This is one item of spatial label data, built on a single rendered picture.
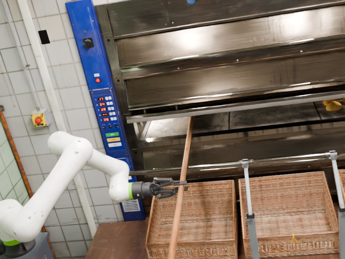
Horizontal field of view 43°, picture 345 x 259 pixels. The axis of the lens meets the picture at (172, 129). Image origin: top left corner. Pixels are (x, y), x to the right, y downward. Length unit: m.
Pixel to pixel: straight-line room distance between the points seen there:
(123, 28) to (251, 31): 0.76
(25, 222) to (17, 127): 1.31
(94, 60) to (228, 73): 0.82
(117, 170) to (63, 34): 0.93
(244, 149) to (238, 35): 0.76
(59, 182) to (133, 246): 1.15
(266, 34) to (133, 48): 0.79
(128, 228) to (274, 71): 1.48
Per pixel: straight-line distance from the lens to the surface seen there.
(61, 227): 3.54
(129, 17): 2.71
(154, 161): 3.03
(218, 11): 2.64
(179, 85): 2.77
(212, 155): 2.96
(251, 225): 2.50
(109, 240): 3.17
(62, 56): 2.88
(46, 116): 3.01
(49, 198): 2.02
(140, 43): 2.74
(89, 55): 2.79
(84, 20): 2.74
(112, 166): 2.40
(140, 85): 2.82
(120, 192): 2.40
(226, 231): 3.00
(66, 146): 2.09
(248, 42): 2.66
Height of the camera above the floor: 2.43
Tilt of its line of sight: 24 degrees down
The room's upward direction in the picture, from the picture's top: 11 degrees counter-clockwise
